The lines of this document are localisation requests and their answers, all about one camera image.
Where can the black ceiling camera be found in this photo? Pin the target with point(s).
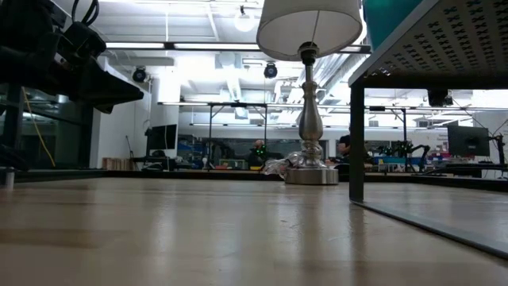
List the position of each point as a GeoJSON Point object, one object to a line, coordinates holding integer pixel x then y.
{"type": "Point", "coordinates": [449, 101]}
{"type": "Point", "coordinates": [139, 75]}
{"type": "Point", "coordinates": [270, 70]}

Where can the black background robot arm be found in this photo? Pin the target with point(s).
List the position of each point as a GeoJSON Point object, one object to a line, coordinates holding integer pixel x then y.
{"type": "Point", "coordinates": [420, 151]}

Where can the brown wooden crate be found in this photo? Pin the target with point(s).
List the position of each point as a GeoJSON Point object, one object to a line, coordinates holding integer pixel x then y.
{"type": "Point", "coordinates": [119, 163]}

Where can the silver table lamp white shade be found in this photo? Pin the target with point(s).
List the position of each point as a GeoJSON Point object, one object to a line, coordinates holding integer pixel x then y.
{"type": "Point", "coordinates": [309, 24]}

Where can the black monitor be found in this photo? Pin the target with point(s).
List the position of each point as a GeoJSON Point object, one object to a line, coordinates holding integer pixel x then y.
{"type": "Point", "coordinates": [162, 137]}
{"type": "Point", "coordinates": [468, 141]}

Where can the dark metal rack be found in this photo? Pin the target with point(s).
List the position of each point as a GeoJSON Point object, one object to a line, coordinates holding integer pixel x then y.
{"type": "Point", "coordinates": [83, 135]}

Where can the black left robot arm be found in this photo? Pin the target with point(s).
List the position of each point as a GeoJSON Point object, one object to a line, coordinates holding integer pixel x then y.
{"type": "Point", "coordinates": [24, 59]}

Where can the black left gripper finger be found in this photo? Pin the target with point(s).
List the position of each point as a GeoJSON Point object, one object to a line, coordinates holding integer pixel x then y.
{"type": "Point", "coordinates": [107, 91]}

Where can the person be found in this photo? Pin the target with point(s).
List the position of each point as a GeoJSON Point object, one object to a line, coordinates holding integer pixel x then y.
{"type": "Point", "coordinates": [258, 155]}
{"type": "Point", "coordinates": [344, 145]}

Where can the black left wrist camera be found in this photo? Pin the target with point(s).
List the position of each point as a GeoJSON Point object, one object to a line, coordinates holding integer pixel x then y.
{"type": "Point", "coordinates": [83, 39]}

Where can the dark green plastic tray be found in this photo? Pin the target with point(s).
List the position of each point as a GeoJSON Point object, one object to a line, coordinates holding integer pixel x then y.
{"type": "Point", "coordinates": [385, 20]}

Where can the black frame stand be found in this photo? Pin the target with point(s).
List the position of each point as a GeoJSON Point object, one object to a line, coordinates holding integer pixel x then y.
{"type": "Point", "coordinates": [237, 105]}

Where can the grey perforated metal riser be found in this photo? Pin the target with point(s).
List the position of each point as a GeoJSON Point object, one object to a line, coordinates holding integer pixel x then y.
{"type": "Point", "coordinates": [456, 39]}

